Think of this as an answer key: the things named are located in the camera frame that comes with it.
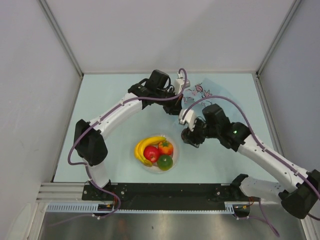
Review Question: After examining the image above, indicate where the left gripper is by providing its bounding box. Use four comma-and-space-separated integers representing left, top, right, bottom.
154, 87, 183, 116

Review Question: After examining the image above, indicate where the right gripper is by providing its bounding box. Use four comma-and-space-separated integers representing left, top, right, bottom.
182, 117, 219, 148

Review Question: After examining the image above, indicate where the orange red fake peach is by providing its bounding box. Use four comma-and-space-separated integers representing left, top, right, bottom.
157, 140, 174, 156

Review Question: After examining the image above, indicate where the light blue plastic bag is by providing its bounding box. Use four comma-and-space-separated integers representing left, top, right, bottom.
181, 78, 246, 124

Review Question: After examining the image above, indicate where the green fake fruit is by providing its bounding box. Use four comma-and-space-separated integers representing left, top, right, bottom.
156, 154, 174, 171

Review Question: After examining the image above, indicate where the red fake apple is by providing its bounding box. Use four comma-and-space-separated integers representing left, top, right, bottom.
143, 145, 160, 163

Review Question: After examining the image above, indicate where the yellow fake fruit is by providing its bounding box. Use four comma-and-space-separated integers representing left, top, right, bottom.
134, 136, 166, 167

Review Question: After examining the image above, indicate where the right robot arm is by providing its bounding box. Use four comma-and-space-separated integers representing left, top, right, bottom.
178, 104, 320, 219

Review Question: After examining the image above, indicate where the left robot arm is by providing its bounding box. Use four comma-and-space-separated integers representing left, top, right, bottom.
71, 68, 190, 200

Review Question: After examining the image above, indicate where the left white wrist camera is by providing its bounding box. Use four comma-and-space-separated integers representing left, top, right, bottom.
172, 74, 191, 95

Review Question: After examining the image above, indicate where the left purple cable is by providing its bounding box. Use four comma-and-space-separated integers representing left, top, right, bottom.
47, 67, 190, 226

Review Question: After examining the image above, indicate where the purple cable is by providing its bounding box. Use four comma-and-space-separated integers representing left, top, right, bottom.
181, 96, 320, 237
47, 67, 190, 226

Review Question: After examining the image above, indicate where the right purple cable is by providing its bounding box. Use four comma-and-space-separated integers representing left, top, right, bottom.
181, 96, 320, 237

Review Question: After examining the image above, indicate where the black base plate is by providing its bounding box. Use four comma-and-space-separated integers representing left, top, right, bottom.
81, 181, 261, 211

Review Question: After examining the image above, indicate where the white slotted cable duct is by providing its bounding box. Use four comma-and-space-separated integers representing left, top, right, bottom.
46, 201, 237, 215

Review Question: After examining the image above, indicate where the aluminium frame rail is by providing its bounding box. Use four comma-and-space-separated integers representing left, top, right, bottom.
36, 181, 283, 205

